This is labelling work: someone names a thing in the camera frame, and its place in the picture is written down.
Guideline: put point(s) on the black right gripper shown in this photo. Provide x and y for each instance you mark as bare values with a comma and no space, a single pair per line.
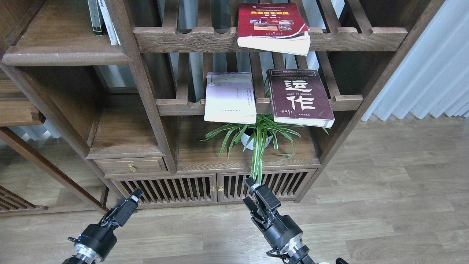
283,235

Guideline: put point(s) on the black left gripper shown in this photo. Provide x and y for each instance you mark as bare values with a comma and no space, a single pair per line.
97,240

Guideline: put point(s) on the maroon book white characters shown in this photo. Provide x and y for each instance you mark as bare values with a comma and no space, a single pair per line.
298,97

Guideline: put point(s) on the red textbook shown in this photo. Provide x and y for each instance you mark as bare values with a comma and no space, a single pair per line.
273,27

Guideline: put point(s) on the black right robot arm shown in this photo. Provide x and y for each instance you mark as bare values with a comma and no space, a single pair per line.
301,257

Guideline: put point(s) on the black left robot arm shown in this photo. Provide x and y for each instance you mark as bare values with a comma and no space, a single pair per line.
97,240

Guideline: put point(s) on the right slatted cabinet door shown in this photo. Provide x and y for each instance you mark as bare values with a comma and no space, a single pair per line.
286,185

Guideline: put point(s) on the slatted cabinet door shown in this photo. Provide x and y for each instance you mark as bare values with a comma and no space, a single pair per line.
286,185
171,191

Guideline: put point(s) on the small wooden drawer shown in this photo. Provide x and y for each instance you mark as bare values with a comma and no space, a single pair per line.
120,166

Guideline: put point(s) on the left slatted cabinet door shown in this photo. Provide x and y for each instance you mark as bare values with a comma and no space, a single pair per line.
171,191

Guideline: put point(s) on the green spider plant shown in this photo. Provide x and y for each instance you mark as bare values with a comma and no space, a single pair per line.
258,134

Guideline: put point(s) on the wooden side rack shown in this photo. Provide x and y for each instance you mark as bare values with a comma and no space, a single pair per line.
47,176

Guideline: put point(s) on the pale purple white book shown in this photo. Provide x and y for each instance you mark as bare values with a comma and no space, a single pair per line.
230,98

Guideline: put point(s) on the dark wooden bookshelf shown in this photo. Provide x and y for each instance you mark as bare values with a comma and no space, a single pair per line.
133,100

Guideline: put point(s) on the white upright book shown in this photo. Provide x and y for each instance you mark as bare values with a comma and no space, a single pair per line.
114,39

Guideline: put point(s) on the dark green upright book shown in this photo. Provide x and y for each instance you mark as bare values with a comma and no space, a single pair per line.
96,17

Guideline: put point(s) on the white pleated curtain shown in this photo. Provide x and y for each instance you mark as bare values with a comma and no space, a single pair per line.
433,78

